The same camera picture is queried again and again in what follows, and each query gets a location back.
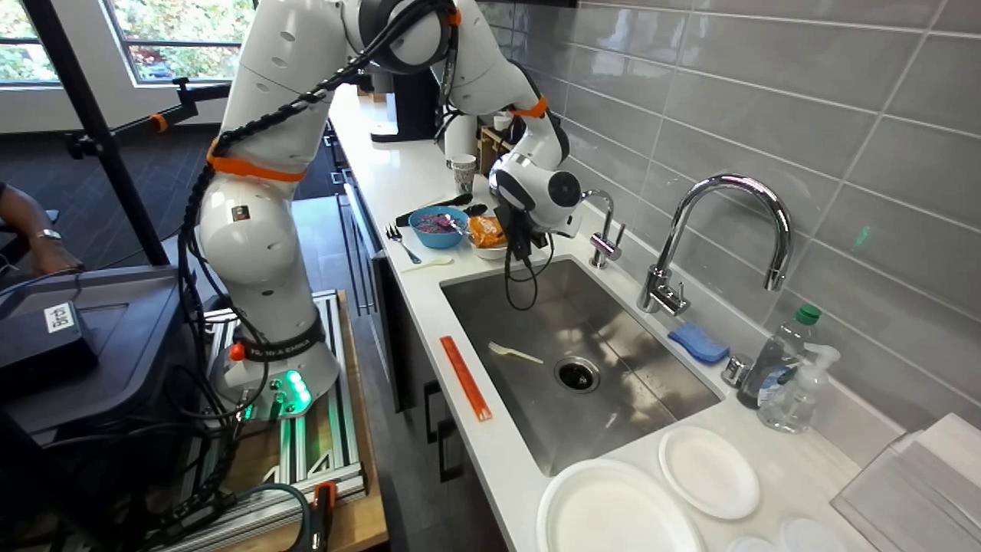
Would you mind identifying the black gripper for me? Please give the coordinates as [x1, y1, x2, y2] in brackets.
[501, 209, 538, 260]

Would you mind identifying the orange chip packet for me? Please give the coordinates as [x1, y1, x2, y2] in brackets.
[466, 215, 506, 250]

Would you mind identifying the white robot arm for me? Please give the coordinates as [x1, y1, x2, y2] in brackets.
[189, 0, 580, 408]

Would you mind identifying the person's forearm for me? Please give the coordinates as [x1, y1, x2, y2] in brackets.
[0, 183, 81, 277]

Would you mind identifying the blue bowl with candy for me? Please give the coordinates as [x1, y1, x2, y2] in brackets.
[407, 207, 466, 251]

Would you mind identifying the small chrome faucet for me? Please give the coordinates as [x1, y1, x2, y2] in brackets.
[585, 190, 625, 266]

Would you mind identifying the white paper cup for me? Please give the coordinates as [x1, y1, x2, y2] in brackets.
[450, 154, 475, 195]

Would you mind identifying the white plastic spoon in sink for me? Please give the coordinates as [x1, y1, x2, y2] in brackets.
[486, 342, 542, 364]

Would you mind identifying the metal spoon on counter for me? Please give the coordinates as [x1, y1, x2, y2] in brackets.
[387, 226, 424, 263]

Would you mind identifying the orange strip on counter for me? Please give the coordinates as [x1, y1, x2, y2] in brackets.
[439, 336, 491, 423]

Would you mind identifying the stainless steel sink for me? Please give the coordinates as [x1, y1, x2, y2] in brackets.
[445, 260, 721, 476]

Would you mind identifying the large chrome faucet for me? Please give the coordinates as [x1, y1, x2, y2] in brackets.
[638, 173, 795, 316]

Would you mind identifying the blue sponge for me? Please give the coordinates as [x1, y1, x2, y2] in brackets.
[672, 324, 729, 364]

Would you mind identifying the large white plate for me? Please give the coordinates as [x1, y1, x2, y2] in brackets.
[535, 460, 703, 552]

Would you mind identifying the small white plate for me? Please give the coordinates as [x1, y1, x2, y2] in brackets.
[660, 427, 764, 523]

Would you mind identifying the clear plastic bottle green cap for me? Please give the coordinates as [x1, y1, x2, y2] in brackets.
[756, 304, 841, 433]

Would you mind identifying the black cart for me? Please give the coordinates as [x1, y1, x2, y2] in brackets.
[0, 266, 183, 457]

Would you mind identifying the clear dish rack tray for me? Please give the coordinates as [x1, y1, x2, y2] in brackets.
[833, 413, 981, 552]

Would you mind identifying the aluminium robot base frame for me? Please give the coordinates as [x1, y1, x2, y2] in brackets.
[166, 292, 370, 552]

